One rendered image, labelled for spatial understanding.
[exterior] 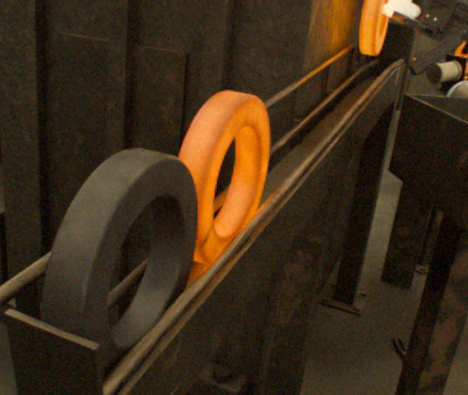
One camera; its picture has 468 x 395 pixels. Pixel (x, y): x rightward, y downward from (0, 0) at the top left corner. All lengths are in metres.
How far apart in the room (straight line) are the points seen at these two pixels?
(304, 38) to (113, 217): 0.67
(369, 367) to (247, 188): 0.92
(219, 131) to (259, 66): 0.51
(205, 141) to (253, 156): 0.14
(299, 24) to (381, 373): 0.88
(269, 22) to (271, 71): 0.08
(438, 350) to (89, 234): 0.81
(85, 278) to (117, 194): 0.06
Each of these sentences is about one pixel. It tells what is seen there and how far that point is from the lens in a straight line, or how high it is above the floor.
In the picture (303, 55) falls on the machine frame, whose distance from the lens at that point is 0.99.
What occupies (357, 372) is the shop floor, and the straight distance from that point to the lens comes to 1.46.
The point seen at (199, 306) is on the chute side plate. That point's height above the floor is 0.61.
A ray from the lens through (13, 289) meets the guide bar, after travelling 0.42.
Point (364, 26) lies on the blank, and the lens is 1.16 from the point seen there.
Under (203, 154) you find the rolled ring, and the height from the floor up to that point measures 0.72.
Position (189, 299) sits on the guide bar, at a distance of 0.48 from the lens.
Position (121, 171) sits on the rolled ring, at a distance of 0.39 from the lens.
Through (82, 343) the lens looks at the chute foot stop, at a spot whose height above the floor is 0.65.
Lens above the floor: 0.88
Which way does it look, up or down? 22 degrees down
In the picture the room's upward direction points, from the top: 6 degrees clockwise
